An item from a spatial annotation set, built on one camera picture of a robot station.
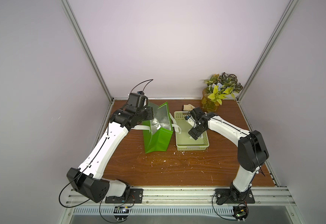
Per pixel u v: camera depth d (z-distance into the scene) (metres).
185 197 0.74
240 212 0.70
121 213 0.72
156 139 0.81
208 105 1.07
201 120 0.66
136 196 0.73
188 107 1.13
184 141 0.96
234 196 0.65
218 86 0.92
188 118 0.85
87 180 0.38
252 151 0.47
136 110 0.53
